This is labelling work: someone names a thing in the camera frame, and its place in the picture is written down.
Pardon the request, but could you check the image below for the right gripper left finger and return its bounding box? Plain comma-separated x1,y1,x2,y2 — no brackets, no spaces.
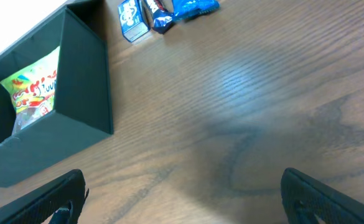
0,169,89,224

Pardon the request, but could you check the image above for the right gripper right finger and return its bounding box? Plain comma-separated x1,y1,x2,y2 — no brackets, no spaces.
281,167,364,223

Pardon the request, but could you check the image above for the green Haribo sour worms bag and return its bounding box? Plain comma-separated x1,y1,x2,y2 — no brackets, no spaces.
0,47,60,134

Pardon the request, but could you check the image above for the blue Oreo cookie pack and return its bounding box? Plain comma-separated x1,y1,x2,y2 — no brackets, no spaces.
172,0,220,21

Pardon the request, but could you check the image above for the dark green open box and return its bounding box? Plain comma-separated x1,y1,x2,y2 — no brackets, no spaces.
0,1,113,187

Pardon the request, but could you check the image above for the blue Eclipse mint box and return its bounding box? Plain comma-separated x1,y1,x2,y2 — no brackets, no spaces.
118,0,150,42

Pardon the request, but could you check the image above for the purple Dairy Milk bar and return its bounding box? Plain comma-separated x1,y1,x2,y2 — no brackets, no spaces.
143,0,174,34

